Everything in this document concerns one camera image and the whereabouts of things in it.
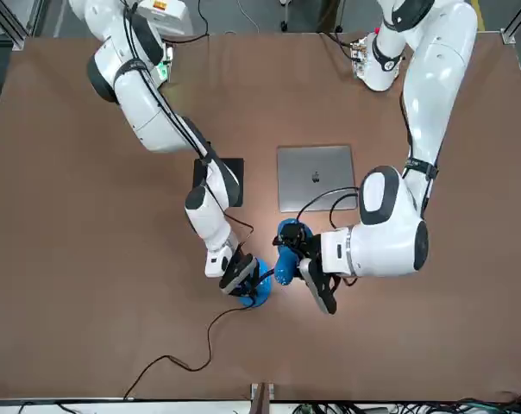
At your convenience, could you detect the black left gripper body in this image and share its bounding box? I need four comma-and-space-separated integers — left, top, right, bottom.
298, 231, 340, 316

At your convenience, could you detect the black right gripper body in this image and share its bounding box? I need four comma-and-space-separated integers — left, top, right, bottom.
218, 253, 261, 297

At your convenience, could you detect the blue gooseneck desk lamp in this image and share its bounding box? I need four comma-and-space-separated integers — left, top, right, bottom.
235, 217, 308, 310

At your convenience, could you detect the silver closed laptop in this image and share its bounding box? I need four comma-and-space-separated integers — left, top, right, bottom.
276, 145, 358, 213

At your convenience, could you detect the black mouse pad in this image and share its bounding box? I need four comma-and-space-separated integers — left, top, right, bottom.
192, 157, 246, 208

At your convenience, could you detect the small circuit board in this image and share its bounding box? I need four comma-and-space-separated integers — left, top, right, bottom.
349, 36, 371, 79
155, 45, 176, 84

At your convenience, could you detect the white control box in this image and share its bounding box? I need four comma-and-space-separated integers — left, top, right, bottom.
135, 0, 189, 36

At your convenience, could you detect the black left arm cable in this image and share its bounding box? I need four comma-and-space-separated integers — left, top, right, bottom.
295, 185, 361, 229

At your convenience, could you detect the black lamp power cord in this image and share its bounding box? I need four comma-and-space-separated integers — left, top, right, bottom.
122, 301, 249, 400

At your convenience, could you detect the tangled black cable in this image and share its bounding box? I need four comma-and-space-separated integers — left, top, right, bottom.
320, 391, 521, 414

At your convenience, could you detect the black floor cable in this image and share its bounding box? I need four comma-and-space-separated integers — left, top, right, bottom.
17, 400, 78, 414

